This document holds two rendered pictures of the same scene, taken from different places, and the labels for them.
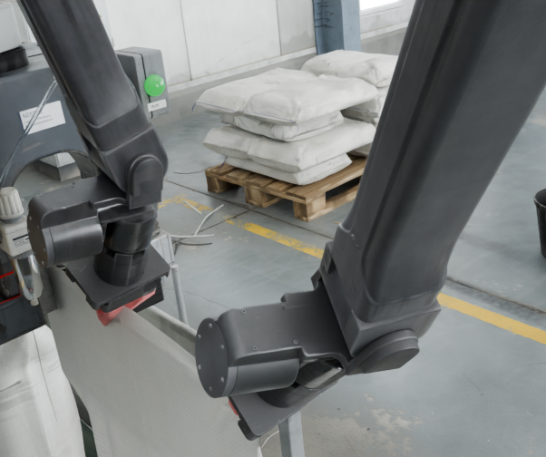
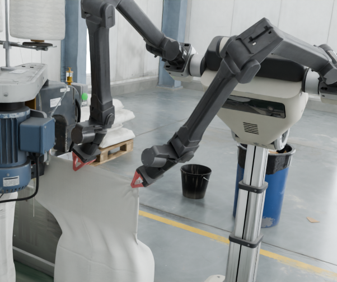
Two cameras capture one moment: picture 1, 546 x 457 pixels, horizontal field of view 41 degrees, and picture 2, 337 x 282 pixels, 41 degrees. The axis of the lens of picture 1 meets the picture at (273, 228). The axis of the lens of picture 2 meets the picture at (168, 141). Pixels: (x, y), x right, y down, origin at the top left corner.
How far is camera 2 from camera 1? 0.95 m
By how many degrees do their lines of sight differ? 22
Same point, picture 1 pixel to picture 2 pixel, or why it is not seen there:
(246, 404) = (145, 176)
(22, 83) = (52, 90)
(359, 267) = (187, 133)
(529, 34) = (226, 91)
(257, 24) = not seen: hidden behind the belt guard
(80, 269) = (76, 149)
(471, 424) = (158, 260)
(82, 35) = (106, 80)
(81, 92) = (101, 94)
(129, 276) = (93, 151)
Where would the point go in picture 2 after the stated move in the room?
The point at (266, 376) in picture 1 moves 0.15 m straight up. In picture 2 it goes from (160, 161) to (163, 113)
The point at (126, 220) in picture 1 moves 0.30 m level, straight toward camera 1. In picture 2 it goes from (101, 132) to (144, 158)
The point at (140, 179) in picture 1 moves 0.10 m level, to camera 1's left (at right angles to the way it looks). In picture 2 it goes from (110, 120) to (80, 120)
